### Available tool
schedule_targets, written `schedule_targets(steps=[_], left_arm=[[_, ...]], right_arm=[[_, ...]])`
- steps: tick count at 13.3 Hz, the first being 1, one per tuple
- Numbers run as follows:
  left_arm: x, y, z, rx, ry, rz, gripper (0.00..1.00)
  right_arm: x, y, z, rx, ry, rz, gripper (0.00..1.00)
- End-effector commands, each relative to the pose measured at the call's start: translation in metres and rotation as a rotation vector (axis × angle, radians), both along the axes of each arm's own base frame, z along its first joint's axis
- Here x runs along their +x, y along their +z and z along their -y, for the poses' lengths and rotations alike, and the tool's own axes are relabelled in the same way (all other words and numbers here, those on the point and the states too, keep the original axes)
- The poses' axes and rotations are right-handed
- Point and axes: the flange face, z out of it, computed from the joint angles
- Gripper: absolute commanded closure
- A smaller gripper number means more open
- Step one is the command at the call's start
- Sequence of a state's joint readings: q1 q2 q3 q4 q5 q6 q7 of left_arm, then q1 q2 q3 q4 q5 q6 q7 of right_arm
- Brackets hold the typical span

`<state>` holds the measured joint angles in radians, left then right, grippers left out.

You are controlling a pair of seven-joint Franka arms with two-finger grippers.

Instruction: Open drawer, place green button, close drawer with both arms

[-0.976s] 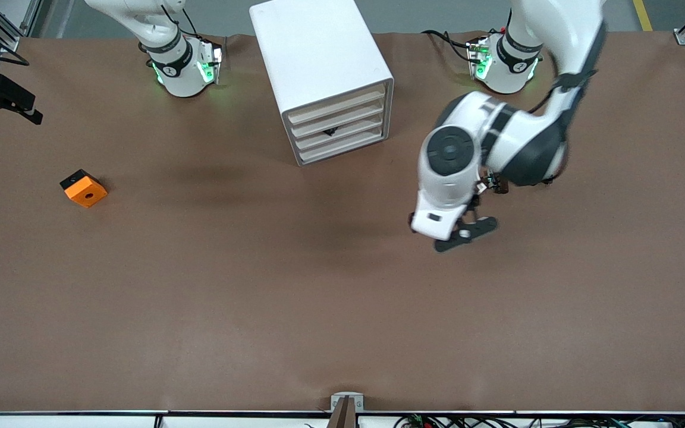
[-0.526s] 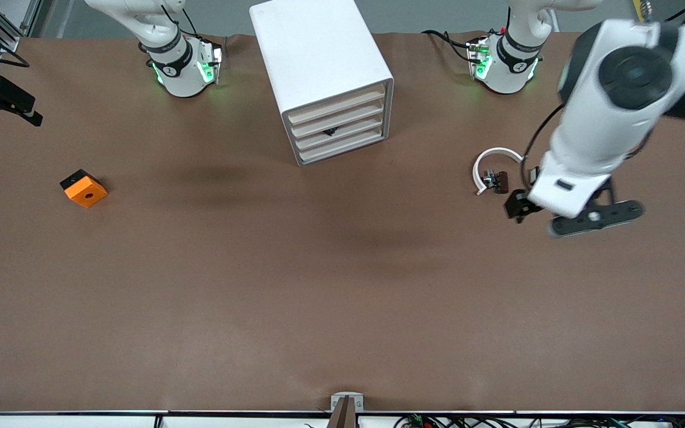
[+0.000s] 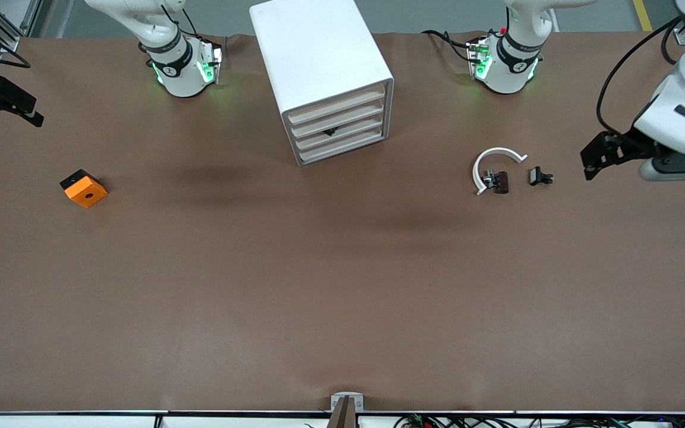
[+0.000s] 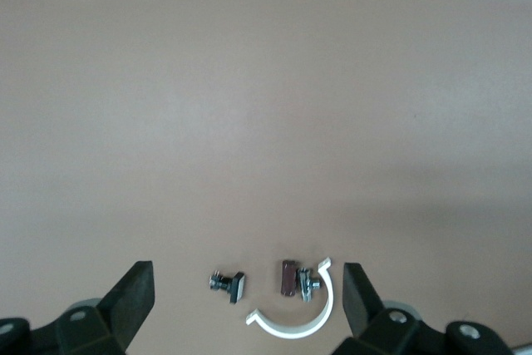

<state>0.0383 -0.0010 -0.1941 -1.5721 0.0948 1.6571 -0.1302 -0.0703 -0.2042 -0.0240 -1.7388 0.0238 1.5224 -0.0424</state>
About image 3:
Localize white curved plastic clip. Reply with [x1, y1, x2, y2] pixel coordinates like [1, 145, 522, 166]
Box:
[472, 147, 528, 196]

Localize white plastic drawer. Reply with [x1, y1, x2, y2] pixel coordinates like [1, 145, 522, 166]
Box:
[289, 97, 389, 139]
[297, 125, 391, 166]
[293, 111, 390, 152]
[285, 83, 388, 127]

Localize dark red switch module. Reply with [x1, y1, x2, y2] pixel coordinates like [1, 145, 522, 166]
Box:
[483, 170, 510, 195]

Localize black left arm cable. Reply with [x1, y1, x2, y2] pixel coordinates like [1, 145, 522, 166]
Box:
[595, 15, 685, 136]

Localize orange and black box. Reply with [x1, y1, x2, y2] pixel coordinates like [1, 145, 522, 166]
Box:
[59, 169, 108, 209]

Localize white table edge rail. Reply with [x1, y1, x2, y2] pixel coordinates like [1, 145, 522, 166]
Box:
[0, 409, 685, 428]

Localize white drawer cabinet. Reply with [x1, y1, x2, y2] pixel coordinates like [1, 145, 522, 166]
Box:
[250, 0, 395, 167]

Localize grey metal edge bracket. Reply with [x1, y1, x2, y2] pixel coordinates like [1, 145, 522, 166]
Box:
[331, 392, 365, 414]

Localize brown wedge post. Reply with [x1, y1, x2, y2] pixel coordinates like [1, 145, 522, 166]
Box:
[326, 397, 360, 428]

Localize brown table mat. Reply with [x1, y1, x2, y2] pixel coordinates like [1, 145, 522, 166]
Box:
[0, 30, 685, 414]

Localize black base cable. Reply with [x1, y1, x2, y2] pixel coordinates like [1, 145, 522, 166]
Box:
[422, 29, 475, 63]

